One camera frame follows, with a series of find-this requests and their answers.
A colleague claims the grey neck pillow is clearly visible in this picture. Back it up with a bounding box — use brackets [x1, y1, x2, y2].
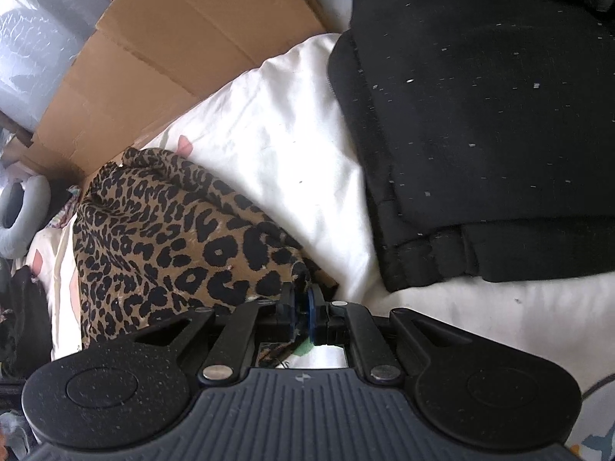
[0, 175, 51, 257]

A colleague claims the cream bear printed blanket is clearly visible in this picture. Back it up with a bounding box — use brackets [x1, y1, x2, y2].
[14, 33, 615, 461]

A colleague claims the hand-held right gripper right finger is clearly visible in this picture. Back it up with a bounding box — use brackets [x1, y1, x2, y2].
[306, 284, 474, 386]

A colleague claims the leopard print garment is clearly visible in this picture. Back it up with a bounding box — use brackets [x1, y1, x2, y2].
[72, 146, 339, 368]

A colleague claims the crumpled black garment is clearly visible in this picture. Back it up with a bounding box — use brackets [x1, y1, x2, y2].
[0, 264, 53, 378]

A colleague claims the folded black garment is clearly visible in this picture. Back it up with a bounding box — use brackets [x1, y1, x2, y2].
[328, 0, 615, 294]

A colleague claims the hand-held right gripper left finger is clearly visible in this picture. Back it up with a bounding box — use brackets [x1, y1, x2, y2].
[132, 282, 303, 386]

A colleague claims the clear plastic wrap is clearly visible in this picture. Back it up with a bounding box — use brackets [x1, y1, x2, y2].
[0, 0, 145, 133]

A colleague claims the floral cloth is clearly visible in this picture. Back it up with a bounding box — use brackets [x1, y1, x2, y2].
[50, 185, 82, 229]

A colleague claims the brown cardboard sheet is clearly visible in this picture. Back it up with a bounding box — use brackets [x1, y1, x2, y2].
[31, 0, 332, 188]

